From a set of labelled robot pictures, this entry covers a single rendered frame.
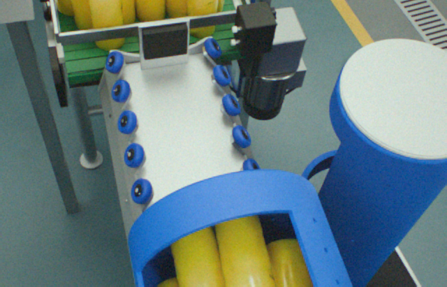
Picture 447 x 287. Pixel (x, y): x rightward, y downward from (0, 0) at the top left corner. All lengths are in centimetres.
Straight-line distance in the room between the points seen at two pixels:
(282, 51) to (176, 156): 45
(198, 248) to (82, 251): 126
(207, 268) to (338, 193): 51
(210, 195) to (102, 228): 137
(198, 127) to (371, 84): 34
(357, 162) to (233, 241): 41
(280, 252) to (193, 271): 12
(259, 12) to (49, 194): 117
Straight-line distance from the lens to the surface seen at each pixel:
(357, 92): 114
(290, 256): 83
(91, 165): 221
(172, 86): 123
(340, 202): 128
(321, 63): 257
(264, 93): 159
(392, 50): 123
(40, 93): 158
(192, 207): 75
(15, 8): 125
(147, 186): 104
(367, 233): 135
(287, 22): 147
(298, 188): 80
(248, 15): 127
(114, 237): 208
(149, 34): 116
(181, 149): 114
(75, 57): 133
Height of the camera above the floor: 189
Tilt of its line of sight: 57 degrees down
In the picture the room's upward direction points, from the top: 7 degrees clockwise
